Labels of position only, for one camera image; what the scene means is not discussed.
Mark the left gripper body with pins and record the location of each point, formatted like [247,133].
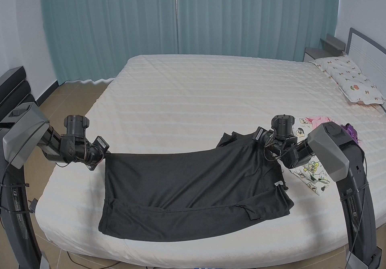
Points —
[96,160]

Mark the black T-shirt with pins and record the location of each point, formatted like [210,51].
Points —
[193,192]

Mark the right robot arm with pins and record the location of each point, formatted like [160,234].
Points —
[331,150]

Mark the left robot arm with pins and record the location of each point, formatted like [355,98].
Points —
[25,135]

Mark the bed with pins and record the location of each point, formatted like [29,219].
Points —
[196,93]

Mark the black chest of drawers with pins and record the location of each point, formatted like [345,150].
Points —
[15,93]

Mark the blue-green curtain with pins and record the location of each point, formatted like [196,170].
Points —
[256,8]
[111,20]

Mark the white printed garment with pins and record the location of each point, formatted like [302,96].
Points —
[313,176]

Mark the pink garment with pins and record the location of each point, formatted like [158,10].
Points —
[318,120]

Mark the purple garment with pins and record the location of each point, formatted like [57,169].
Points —
[351,132]

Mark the grey bedside table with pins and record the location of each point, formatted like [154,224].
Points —
[328,47]

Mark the white printed pillow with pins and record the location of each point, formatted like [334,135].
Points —
[349,81]

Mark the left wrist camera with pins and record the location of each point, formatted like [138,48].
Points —
[102,144]

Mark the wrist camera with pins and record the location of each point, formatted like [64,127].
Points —
[261,135]
[102,144]

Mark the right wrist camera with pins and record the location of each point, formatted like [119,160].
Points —
[261,135]

